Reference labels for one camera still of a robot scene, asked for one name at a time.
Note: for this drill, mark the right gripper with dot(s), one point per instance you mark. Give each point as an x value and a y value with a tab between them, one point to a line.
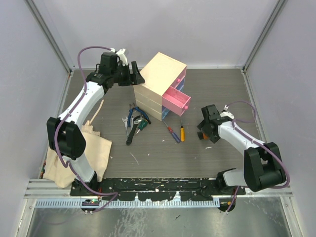
203	126

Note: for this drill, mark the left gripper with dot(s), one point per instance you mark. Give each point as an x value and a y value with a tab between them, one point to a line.
133	79

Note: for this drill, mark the cream drawer cabinet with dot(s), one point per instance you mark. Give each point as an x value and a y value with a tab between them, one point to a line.
159	74

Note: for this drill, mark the large pink drawer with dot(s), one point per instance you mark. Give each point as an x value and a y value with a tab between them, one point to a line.
176	101

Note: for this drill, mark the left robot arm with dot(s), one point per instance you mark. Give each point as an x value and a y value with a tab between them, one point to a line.
64	133

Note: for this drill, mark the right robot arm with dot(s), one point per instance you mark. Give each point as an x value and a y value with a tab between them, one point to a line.
262	163

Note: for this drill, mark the left light blue drawer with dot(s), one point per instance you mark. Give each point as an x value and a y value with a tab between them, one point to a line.
164	113

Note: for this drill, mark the black adjustable wrench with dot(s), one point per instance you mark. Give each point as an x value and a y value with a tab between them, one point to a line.
136	122

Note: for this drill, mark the small pink drawer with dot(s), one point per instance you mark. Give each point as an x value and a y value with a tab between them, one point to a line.
179	78

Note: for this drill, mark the wide purple drawer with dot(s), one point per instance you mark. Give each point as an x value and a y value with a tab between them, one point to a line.
179	87

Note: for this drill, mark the silver open end wrench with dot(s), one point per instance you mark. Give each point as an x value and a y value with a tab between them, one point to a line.
125	120

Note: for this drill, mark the orange handled screwdriver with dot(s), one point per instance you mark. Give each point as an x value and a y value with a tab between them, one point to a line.
182	132

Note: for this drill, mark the red blue handled screwdriver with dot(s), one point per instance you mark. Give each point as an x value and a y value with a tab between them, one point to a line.
173	134

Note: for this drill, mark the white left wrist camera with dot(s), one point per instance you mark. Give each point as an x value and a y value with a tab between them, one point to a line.
122	53

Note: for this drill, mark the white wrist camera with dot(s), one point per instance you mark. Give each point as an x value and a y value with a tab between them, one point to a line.
122	53
225	113

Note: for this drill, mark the blue handled pliers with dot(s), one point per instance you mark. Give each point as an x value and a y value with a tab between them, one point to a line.
133	108

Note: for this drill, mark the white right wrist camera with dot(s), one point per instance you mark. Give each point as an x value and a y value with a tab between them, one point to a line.
225	113

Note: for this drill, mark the green handled screwdriver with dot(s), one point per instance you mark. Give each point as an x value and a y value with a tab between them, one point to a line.
142	125

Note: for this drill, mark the slotted cable duct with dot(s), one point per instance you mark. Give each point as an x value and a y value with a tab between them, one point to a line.
87	203

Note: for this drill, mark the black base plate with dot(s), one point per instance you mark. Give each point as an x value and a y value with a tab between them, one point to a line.
159	189

